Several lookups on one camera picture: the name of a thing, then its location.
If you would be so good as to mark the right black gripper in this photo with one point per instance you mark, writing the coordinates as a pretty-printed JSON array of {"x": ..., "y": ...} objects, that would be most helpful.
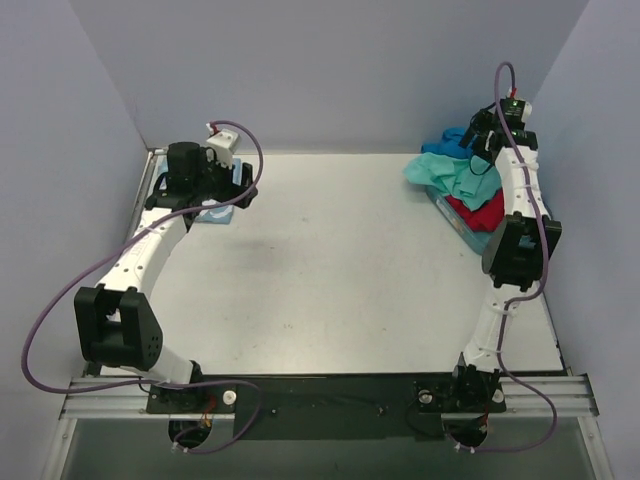
[{"x": 477, "y": 128}]

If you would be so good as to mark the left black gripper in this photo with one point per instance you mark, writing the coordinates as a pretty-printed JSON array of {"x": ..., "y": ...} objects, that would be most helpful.
[{"x": 245, "y": 185}]

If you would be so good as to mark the teal t shirt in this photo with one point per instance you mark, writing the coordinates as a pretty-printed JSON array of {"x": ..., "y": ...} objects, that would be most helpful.
[{"x": 472, "y": 181}]

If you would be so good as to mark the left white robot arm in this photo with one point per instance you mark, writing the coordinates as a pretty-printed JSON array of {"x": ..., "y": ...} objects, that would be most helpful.
[{"x": 116, "y": 323}]

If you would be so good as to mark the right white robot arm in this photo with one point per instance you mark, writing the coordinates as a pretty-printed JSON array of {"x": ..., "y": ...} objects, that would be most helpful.
[{"x": 516, "y": 259}]

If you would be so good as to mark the folded blue printed t shirt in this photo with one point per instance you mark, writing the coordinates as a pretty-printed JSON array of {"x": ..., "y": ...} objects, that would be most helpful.
[{"x": 215, "y": 215}]

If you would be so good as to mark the red t shirt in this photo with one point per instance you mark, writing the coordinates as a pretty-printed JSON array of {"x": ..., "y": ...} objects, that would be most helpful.
[{"x": 485, "y": 219}]

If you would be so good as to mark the clear blue plastic bin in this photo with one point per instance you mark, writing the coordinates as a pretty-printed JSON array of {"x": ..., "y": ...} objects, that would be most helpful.
[{"x": 476, "y": 241}]

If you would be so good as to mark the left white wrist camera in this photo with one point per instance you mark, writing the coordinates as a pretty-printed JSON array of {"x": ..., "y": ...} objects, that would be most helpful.
[{"x": 223, "y": 143}]

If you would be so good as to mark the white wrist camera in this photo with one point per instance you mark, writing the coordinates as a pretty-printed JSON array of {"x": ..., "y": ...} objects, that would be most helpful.
[
  {"x": 515, "y": 110},
  {"x": 223, "y": 143}
]

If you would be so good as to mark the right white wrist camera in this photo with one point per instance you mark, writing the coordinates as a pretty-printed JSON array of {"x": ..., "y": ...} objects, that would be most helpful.
[{"x": 515, "y": 110}]

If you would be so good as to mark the aluminium mounting rail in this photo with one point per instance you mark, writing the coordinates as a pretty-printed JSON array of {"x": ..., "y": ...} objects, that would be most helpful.
[{"x": 536, "y": 396}]

